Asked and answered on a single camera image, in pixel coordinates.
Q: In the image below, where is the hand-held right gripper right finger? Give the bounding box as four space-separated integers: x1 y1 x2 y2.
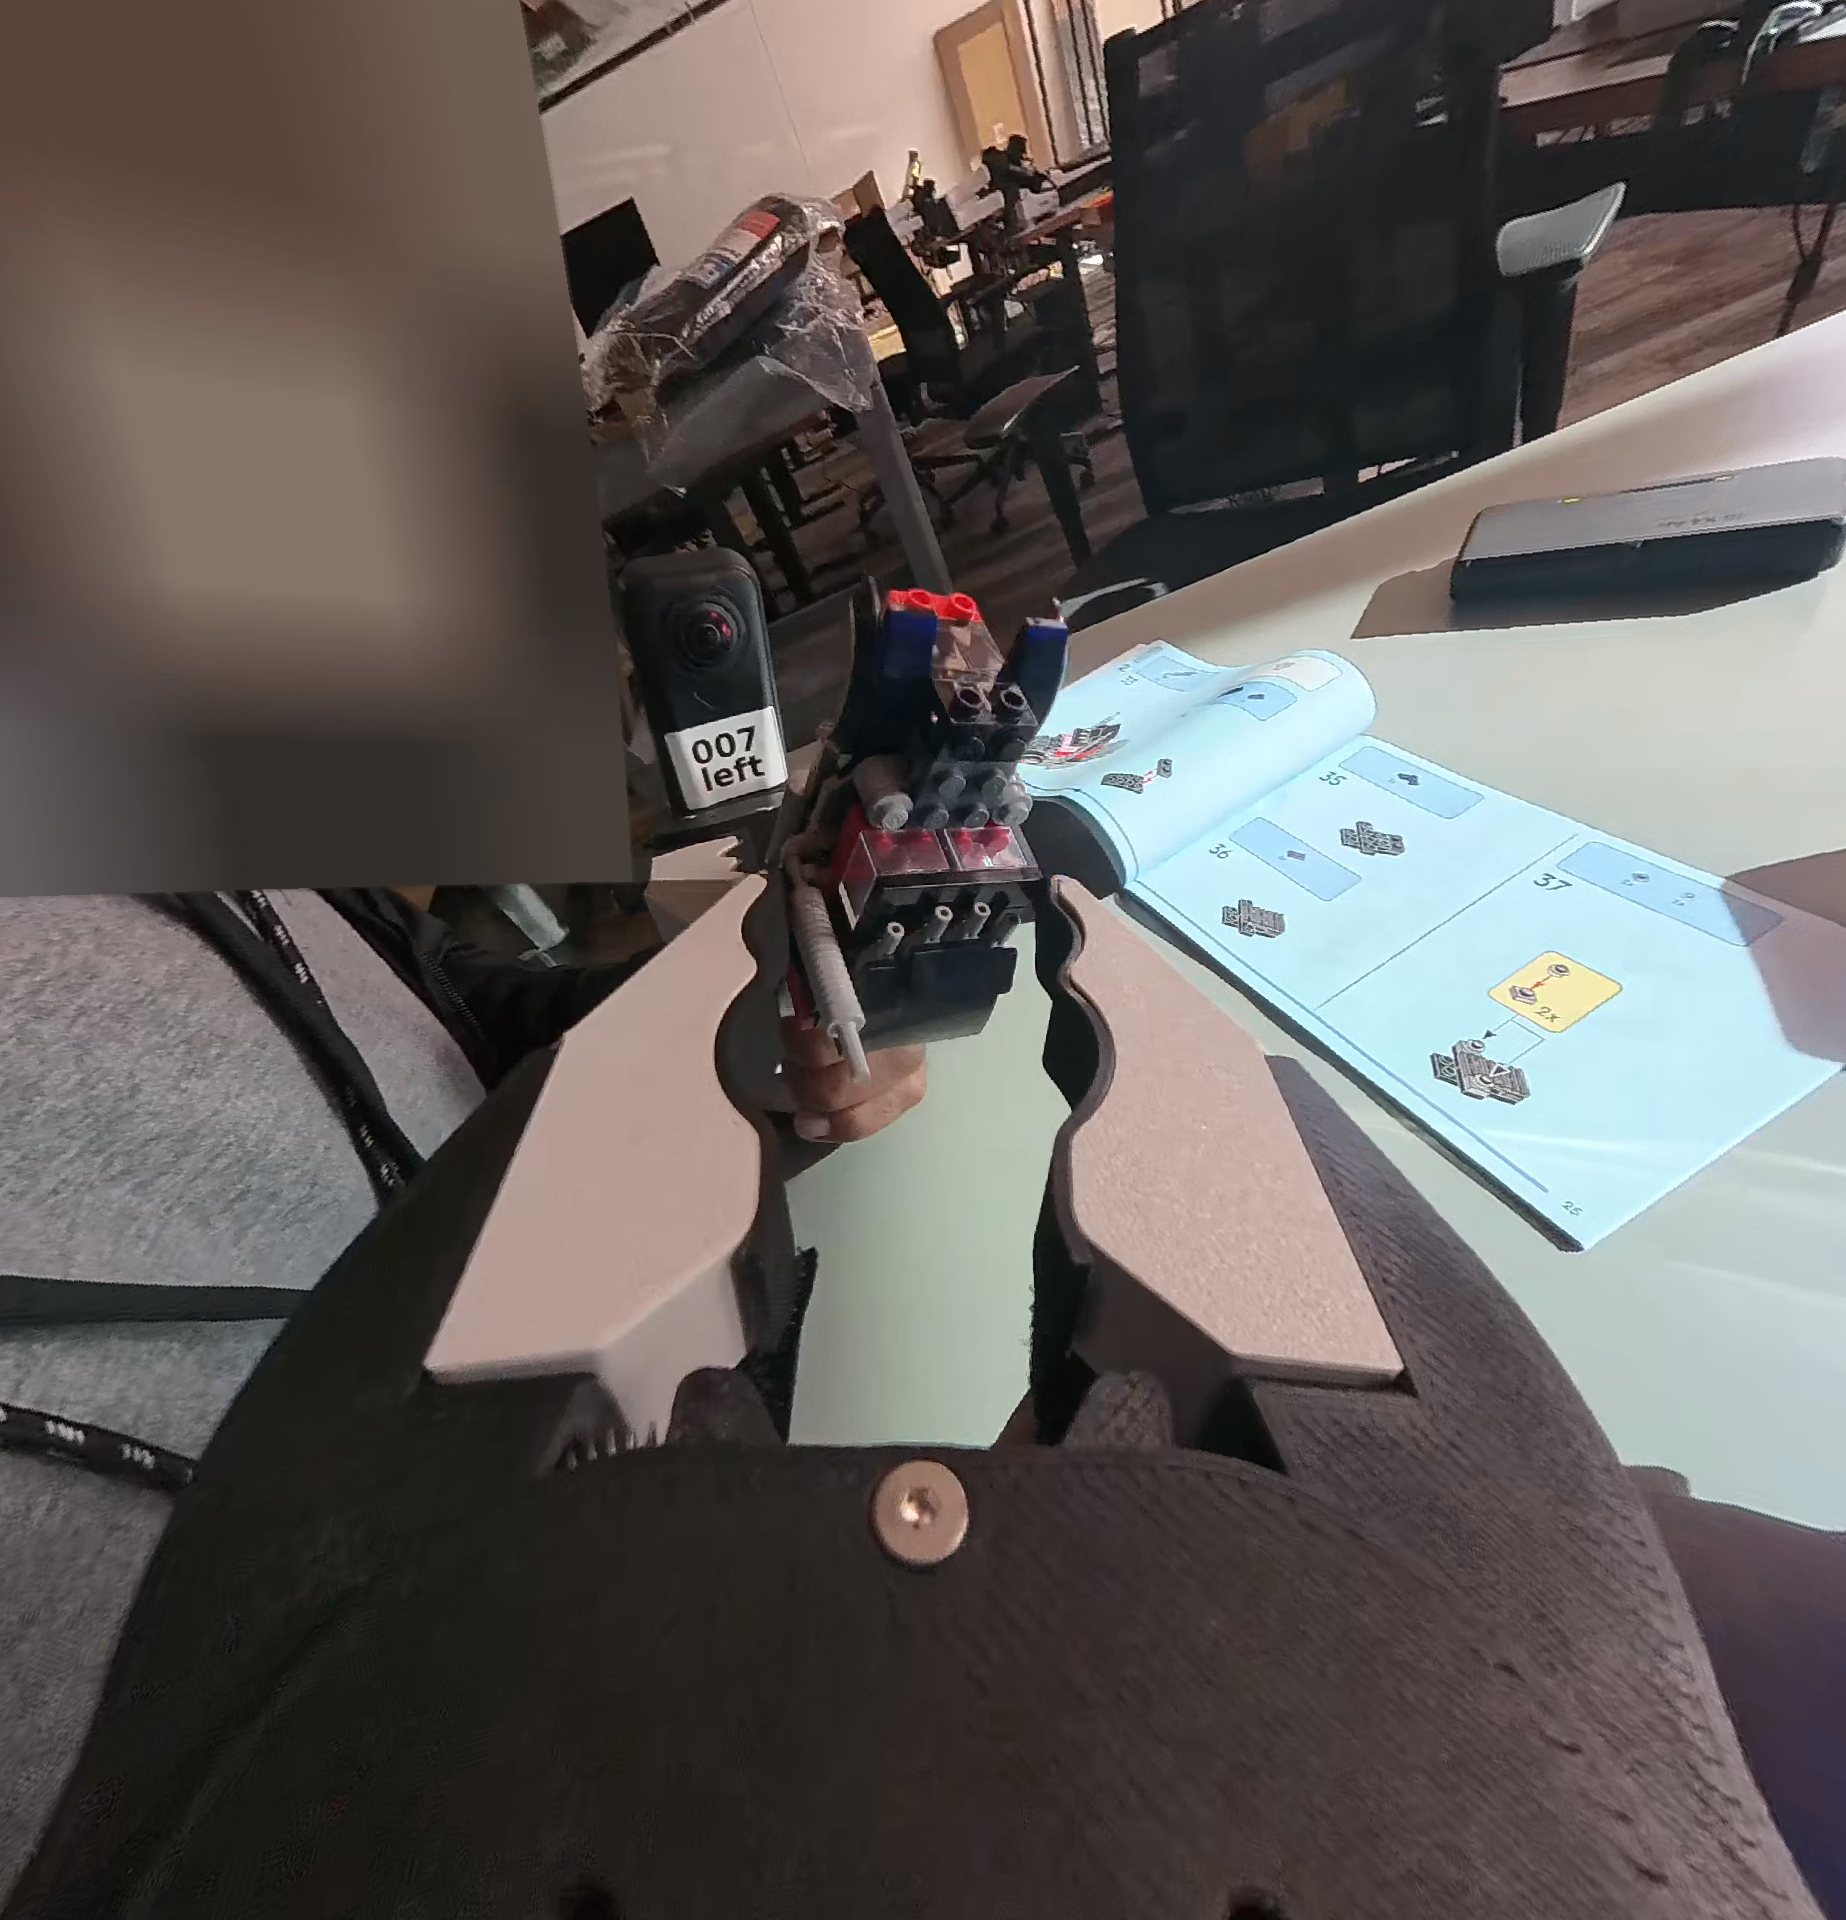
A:
1031 874 1419 1448

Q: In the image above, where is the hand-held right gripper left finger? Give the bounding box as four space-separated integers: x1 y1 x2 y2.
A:
423 874 790 1428

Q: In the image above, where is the grey toy spring shock piece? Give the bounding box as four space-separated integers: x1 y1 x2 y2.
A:
792 885 875 1082

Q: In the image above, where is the toy brick vehicle model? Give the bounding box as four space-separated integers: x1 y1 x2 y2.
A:
781 586 1079 1052

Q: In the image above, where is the person's left forearm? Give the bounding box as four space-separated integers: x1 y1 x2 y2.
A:
323 885 670 1082

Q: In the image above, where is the white desk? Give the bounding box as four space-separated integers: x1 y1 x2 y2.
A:
781 292 1846 1532

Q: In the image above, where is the person's left hand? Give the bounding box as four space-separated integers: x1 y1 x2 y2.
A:
775 1032 929 1147

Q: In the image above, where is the grey background table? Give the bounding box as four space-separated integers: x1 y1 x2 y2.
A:
595 352 955 603

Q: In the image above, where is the light blue instruction booklet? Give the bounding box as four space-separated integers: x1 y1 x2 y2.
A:
1021 642 1846 1254

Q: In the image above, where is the plastic wrapped dark bundle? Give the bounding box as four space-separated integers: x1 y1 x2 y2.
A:
595 193 850 378

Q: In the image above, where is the small black mesh chair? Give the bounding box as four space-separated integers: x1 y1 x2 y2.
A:
850 201 1098 564

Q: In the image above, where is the grey fabric clothing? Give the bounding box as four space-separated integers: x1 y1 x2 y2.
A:
0 892 492 1803

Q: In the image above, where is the black office chair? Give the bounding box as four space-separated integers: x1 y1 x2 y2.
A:
1103 0 1630 518

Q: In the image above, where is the black flat box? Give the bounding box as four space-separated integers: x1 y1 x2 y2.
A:
1451 456 1846 605

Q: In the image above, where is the black speckled cord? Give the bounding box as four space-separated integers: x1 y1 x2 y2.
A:
240 892 423 1194
0 1395 198 1488

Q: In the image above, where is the black flat strap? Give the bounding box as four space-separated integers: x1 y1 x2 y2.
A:
0 1276 310 1325

